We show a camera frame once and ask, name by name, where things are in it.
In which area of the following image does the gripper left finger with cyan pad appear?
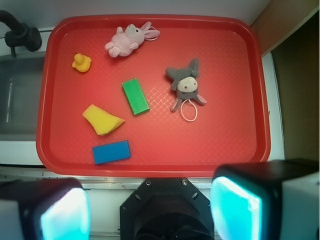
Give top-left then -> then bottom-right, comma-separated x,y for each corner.
0,178 -> 91,240

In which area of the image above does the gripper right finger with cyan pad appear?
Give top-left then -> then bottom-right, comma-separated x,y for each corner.
209,158 -> 320,240

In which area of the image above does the yellow rubber duck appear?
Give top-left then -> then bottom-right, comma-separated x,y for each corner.
71,53 -> 92,73

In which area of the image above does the blue rectangular block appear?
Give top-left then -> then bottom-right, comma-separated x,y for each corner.
92,140 -> 131,165

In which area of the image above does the yellow sponge wedge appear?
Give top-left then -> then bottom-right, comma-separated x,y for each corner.
82,104 -> 125,136

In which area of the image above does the stainless steel sink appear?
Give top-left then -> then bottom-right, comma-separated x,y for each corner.
0,53 -> 45,141

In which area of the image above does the green rectangular block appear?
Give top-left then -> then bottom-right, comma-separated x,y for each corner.
121,78 -> 150,116

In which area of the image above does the grey plush donkey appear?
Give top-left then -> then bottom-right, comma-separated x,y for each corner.
165,58 -> 208,123

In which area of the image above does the red plastic tray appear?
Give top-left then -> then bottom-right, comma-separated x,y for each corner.
36,15 -> 271,178

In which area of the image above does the black faucet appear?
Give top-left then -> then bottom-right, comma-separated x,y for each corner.
0,10 -> 42,58

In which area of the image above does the pink plush bunny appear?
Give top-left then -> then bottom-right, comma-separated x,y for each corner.
104,21 -> 160,58

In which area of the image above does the black octagonal mount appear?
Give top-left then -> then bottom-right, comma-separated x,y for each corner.
119,178 -> 215,240

